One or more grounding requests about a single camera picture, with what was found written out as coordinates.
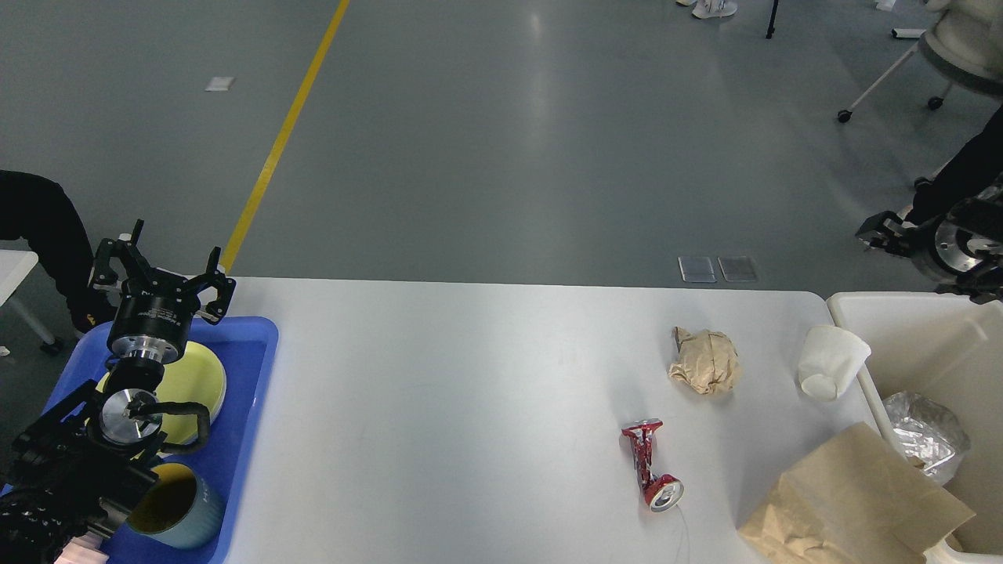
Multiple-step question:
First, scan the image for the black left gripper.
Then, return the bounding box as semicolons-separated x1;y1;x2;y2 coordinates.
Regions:
89;219;237;362

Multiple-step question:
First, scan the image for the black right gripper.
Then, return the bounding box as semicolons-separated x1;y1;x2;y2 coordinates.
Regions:
855;211;1002;305

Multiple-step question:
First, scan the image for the yellow plastic plate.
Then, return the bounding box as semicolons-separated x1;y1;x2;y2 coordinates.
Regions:
96;342;228;456

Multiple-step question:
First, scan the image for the small foil piece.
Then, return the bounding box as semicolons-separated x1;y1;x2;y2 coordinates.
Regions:
882;390;972;486

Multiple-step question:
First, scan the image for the grey-blue mug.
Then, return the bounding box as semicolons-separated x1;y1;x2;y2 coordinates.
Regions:
126;463;226;550

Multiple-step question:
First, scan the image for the brown paper ball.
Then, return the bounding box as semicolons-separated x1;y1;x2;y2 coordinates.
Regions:
668;326;744;396

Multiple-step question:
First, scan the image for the pink mug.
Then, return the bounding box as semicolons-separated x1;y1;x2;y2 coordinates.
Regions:
55;537;110;564

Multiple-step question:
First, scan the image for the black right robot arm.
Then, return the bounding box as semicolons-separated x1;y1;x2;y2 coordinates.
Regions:
855;182;1002;305

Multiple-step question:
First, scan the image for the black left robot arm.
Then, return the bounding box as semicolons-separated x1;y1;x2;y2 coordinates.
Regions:
2;220;237;563

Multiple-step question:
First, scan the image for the white plastic bin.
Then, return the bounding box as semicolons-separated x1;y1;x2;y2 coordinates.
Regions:
827;292;1002;563

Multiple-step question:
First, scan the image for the blue plastic tray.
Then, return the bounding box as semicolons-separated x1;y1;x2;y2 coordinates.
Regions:
0;316;280;564

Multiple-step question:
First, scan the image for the person with white sneakers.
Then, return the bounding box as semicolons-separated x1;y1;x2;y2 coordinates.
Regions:
905;108;1002;226

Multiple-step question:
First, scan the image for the white crumpled napkin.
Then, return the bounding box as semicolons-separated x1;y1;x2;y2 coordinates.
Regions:
798;325;871;401

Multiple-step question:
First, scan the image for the white side table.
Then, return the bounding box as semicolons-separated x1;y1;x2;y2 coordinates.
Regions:
1;249;64;356

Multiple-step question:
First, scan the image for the person in black clothes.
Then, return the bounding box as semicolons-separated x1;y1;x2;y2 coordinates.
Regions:
1;170;116;334

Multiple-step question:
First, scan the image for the right floor outlet plate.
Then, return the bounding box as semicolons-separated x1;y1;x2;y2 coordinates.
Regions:
717;255;759;283

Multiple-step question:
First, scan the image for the floor outlet plate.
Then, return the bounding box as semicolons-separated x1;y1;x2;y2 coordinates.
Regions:
717;255;759;283
678;256;718;284

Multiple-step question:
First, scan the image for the white rolling chair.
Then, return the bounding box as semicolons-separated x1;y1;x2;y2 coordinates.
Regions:
835;1;1002;124

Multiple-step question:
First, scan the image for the left floor outlet plate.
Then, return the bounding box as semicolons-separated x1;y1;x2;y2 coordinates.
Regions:
678;256;718;284

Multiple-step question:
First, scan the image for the flat brown paper bag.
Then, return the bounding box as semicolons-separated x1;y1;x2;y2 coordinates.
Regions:
738;422;975;563

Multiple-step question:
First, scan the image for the black stand leg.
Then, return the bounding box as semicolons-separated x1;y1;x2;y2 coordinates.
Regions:
764;0;780;40

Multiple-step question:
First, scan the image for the person in white trousers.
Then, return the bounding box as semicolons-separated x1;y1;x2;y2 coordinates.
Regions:
675;0;738;20

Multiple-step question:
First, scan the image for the crushed red soda can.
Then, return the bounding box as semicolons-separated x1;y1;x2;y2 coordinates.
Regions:
620;418;685;513

